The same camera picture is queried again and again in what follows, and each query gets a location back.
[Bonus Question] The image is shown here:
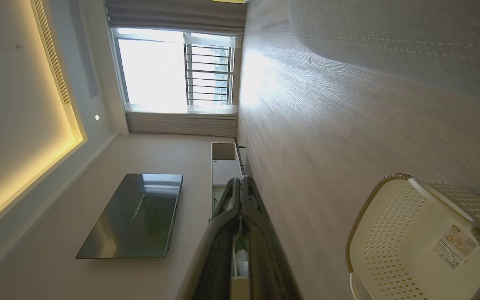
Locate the white perforated laundry basket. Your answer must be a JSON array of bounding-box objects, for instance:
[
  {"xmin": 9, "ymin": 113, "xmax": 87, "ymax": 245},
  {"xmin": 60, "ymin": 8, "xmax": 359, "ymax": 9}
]
[{"xmin": 345, "ymin": 173, "xmax": 480, "ymax": 300}]

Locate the grey pleated curtain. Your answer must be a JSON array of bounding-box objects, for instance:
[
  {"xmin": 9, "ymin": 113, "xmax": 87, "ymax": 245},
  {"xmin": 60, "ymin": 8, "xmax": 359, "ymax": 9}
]
[
  {"xmin": 125, "ymin": 103, "xmax": 239, "ymax": 138},
  {"xmin": 106, "ymin": 0, "xmax": 248, "ymax": 37}
]

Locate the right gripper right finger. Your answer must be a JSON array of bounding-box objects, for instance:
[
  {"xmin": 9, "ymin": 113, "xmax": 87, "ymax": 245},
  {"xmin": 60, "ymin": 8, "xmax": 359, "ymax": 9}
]
[{"xmin": 240, "ymin": 176, "xmax": 301, "ymax": 300}]

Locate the black flat screen television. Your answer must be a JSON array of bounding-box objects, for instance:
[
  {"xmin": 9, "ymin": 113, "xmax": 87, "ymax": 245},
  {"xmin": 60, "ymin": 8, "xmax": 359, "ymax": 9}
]
[{"xmin": 75, "ymin": 173, "xmax": 183, "ymax": 259}]

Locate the barcode label sticker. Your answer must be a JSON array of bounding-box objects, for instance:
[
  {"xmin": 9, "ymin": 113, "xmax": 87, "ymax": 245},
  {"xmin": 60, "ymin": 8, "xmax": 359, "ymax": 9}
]
[{"xmin": 433, "ymin": 225, "xmax": 478, "ymax": 270}]

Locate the black window guard railing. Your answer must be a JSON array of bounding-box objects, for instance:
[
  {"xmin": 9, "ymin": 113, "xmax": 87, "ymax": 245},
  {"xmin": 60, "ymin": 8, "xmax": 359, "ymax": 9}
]
[{"xmin": 184, "ymin": 43, "xmax": 233, "ymax": 105}]

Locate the grey fabric sofa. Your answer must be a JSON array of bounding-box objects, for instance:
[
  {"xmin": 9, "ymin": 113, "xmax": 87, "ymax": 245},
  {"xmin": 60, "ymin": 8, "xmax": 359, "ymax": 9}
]
[{"xmin": 288, "ymin": 0, "xmax": 480, "ymax": 110}]

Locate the large bright window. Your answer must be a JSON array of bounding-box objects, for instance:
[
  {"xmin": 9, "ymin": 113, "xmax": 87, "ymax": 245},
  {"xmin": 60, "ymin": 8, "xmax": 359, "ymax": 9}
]
[{"xmin": 113, "ymin": 27, "xmax": 240, "ymax": 107}]

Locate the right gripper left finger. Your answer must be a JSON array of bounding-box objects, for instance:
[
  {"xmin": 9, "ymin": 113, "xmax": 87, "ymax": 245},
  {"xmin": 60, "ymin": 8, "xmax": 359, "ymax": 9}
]
[{"xmin": 177, "ymin": 178, "xmax": 241, "ymax": 300}]

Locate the white low TV cabinet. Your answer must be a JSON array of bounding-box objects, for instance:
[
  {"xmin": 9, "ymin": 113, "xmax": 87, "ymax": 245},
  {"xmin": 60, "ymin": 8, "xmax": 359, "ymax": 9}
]
[{"xmin": 210, "ymin": 142, "xmax": 251, "ymax": 300}]

